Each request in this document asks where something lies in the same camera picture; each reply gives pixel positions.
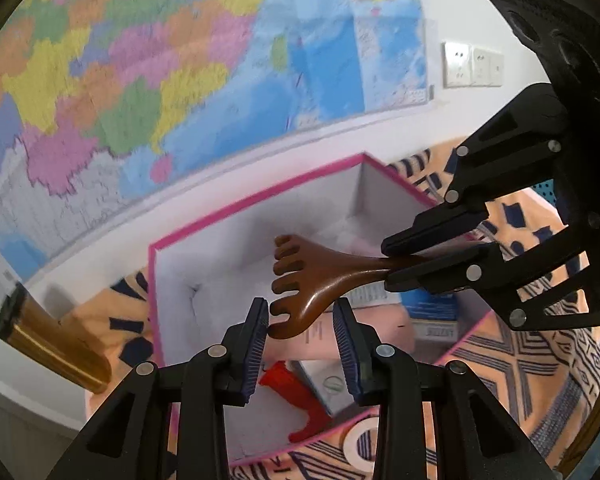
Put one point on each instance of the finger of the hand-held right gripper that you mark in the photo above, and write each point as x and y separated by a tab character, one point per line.
430	227
445	270

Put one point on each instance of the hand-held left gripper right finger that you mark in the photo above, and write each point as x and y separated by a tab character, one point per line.
345	350

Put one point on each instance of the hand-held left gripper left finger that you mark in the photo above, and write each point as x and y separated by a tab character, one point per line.
257	345

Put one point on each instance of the plain pink tube white cap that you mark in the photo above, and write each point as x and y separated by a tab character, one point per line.
380	330

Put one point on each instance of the blue and white box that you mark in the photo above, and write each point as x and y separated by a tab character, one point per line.
425	305

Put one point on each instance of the brown wooden massage comb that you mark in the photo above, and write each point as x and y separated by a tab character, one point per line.
320	280

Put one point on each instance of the pink storage box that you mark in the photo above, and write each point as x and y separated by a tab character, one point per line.
220	260

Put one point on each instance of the white box green print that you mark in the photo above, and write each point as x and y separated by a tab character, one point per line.
320	380

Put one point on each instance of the red plastic tool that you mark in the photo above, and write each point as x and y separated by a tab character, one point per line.
290	385

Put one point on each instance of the white tape roll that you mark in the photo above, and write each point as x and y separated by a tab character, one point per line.
352	447

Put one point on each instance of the orange patterned cloth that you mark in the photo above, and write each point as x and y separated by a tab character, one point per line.
530	360

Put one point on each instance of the gold thermos bottle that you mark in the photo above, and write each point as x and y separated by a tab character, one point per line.
55	345

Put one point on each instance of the white wall socket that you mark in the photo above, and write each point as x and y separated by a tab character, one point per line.
487	66
457	62

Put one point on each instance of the colourful wall map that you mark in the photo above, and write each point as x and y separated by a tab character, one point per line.
130	60

